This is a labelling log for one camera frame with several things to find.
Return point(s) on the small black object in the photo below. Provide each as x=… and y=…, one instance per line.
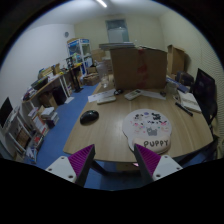
x=118, y=92

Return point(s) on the large cardboard box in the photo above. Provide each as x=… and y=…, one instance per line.
x=139, y=68

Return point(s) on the black office chair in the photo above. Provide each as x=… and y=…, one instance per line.
x=204, y=90

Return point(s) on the white low bookshelf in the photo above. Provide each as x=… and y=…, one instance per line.
x=26, y=141

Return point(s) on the glass display cabinet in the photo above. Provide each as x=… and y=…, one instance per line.
x=80, y=50

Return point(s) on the black monitor at left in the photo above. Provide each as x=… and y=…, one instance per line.
x=5, y=111

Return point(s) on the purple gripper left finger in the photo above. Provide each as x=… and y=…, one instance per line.
x=74, y=168

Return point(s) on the white paper sheet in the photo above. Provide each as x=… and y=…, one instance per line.
x=101, y=95

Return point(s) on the white remote control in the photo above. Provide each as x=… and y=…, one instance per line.
x=132, y=95

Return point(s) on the clear plastic bottle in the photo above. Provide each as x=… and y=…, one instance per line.
x=104, y=77

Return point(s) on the black marker pen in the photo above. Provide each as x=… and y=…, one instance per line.
x=184, y=109

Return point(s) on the wall clock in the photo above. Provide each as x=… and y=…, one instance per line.
x=66, y=34

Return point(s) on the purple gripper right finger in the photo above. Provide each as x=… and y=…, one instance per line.
x=153, y=166

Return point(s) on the white flat remote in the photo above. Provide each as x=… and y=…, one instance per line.
x=106, y=100

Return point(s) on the window with blind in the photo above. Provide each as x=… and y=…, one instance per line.
x=117, y=31

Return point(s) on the ceiling light strip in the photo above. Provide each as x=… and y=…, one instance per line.
x=102, y=3

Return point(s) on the black computer mouse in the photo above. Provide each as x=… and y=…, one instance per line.
x=88, y=117

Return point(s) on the tall cardboard box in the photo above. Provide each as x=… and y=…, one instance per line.
x=176, y=59

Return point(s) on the round puppy mouse pad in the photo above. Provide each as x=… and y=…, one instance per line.
x=148, y=128

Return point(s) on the white side desk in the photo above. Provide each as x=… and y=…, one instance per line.
x=60, y=78

